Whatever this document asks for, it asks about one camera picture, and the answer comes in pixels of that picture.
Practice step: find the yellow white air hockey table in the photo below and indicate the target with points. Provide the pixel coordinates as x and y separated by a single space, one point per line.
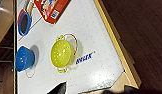
90 40

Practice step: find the yellow wooden table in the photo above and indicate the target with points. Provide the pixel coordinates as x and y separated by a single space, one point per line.
4 26

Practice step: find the small tan wooden piece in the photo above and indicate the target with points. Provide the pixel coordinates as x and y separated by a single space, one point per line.
29 6

